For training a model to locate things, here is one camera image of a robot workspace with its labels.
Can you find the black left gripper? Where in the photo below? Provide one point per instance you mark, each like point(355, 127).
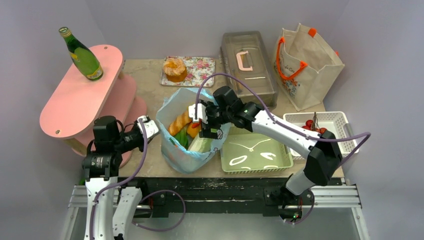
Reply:
point(141, 146)

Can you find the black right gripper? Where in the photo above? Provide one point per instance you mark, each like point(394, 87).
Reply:
point(208, 125)

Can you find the blue printed plastic bag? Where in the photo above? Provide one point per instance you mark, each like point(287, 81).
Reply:
point(175, 154)

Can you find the red cherry bunch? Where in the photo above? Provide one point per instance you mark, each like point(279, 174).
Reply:
point(313, 125)

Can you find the beige tote bag orange handles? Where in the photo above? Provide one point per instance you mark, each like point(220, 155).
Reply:
point(306, 66)

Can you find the napa cabbage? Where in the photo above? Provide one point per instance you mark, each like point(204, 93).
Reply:
point(200, 144)

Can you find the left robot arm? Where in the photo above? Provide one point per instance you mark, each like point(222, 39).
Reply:
point(109, 210)

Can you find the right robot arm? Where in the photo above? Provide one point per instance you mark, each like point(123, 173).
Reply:
point(320, 150)

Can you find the orange fruit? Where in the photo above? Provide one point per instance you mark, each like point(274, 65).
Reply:
point(193, 129)

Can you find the bread baguette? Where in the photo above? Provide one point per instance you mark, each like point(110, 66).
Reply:
point(179, 123)

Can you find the green plastic basket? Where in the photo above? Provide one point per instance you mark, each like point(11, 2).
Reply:
point(244, 152)

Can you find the floral tray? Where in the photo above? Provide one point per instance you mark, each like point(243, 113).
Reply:
point(198, 69)

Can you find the orange bundt cake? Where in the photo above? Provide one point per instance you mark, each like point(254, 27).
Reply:
point(175, 69)

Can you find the grey transparent lidded box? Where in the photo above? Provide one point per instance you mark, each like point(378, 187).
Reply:
point(245, 57)

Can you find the pink two-tier shelf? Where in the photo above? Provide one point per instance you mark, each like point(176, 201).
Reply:
point(71, 110)

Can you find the green glass bottle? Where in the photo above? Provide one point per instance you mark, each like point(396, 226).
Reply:
point(82, 57)

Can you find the white plastic basket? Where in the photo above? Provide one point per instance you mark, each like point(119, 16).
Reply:
point(334, 121)

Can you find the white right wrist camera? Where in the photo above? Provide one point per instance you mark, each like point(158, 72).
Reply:
point(197, 113)

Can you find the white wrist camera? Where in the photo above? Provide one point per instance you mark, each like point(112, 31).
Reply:
point(149, 127)
point(197, 113)

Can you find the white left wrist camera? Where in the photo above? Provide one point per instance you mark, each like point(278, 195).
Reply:
point(149, 127)

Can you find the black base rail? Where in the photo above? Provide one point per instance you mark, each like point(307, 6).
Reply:
point(218, 195)

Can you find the aluminium frame rail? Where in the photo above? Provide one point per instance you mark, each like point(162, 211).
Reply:
point(331, 196)

